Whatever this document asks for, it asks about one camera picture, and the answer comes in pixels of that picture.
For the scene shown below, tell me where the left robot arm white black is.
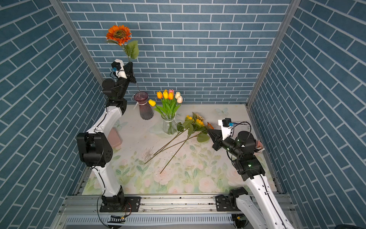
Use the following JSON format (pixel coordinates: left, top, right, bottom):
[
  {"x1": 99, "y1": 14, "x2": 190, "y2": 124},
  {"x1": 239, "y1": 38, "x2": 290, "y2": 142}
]
[{"x1": 76, "y1": 59, "x2": 136, "y2": 212}]

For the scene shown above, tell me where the red orange tulip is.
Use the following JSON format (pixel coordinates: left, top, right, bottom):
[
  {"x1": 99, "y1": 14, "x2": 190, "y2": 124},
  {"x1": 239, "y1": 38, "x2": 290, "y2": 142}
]
[{"x1": 168, "y1": 93, "x2": 174, "y2": 118}]

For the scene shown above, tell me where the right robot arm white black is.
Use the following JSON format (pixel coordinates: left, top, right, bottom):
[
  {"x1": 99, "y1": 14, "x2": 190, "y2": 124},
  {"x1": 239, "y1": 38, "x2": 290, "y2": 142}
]
[{"x1": 208, "y1": 127, "x2": 293, "y2": 229}]

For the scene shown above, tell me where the white tulip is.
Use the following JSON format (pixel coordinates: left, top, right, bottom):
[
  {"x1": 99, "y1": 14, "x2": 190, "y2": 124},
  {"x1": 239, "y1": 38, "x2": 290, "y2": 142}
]
[{"x1": 174, "y1": 92, "x2": 181, "y2": 98}]

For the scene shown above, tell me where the pink rectangular box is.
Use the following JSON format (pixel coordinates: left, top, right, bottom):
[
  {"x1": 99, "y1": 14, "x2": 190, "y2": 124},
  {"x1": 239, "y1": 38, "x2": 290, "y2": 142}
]
[{"x1": 108, "y1": 127, "x2": 123, "y2": 149}]

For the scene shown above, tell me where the orange yellow tulip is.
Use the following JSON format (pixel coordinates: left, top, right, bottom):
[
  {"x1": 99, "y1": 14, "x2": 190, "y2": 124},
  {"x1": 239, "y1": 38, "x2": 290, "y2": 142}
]
[{"x1": 162, "y1": 90, "x2": 169, "y2": 118}]

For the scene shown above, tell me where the dried lavender sprig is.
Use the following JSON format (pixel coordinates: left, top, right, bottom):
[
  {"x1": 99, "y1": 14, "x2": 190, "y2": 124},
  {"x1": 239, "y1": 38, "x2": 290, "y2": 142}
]
[{"x1": 141, "y1": 148, "x2": 154, "y2": 163}]

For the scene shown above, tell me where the orange gerbera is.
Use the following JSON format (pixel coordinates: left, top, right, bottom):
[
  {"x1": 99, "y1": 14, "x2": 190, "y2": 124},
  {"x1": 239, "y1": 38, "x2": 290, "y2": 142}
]
[
  {"x1": 154, "y1": 123, "x2": 213, "y2": 156},
  {"x1": 105, "y1": 24, "x2": 141, "y2": 92}
]

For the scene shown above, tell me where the beige daisy flower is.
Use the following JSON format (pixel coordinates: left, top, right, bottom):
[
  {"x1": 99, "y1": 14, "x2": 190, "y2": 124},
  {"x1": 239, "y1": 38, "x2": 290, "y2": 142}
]
[{"x1": 196, "y1": 113, "x2": 205, "y2": 122}]

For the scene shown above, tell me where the purple glass vase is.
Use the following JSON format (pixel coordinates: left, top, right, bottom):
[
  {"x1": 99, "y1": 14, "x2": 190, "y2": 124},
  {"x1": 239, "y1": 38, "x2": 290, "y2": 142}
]
[{"x1": 133, "y1": 92, "x2": 153, "y2": 120}]

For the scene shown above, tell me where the clear glass vase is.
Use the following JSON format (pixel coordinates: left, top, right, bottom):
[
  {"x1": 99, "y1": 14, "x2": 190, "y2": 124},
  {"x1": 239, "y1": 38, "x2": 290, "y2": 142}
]
[{"x1": 161, "y1": 115, "x2": 177, "y2": 135}]

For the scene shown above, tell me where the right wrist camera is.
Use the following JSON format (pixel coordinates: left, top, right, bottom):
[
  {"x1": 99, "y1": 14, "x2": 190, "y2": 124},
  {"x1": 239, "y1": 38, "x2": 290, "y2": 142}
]
[{"x1": 218, "y1": 118, "x2": 233, "y2": 140}]

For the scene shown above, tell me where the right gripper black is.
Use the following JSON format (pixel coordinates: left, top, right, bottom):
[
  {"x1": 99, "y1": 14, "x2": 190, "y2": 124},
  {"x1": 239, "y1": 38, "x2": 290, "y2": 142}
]
[{"x1": 208, "y1": 129, "x2": 242, "y2": 160}]

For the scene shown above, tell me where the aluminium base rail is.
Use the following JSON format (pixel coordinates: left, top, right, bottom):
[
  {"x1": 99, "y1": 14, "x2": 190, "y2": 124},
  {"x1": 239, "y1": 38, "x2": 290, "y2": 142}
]
[{"x1": 58, "y1": 193, "x2": 295, "y2": 227}]

